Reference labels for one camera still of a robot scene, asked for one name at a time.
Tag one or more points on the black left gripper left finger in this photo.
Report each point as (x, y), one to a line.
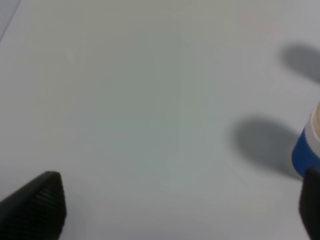
(36, 211)

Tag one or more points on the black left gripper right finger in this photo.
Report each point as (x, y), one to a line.
(309, 203)

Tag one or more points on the blue cup with white rim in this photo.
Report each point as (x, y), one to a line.
(306, 152)

